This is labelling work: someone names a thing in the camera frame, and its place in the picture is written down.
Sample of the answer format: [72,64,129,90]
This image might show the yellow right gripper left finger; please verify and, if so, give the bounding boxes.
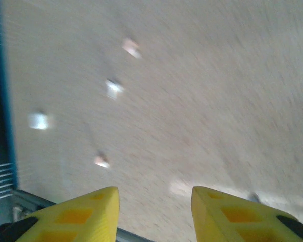
[0,187,120,242]

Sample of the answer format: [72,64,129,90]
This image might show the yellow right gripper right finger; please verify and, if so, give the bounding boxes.
[191,186,303,242]

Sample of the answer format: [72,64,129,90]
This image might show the pink wireless earbud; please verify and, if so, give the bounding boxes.
[121,37,143,60]
[93,150,111,169]

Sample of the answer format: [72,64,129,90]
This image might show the white earbud charging case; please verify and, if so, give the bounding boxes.
[27,111,54,131]

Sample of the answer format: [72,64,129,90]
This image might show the white wireless earbud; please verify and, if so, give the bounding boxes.
[105,77,126,101]

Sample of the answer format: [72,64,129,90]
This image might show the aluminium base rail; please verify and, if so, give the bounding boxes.
[0,188,152,242]

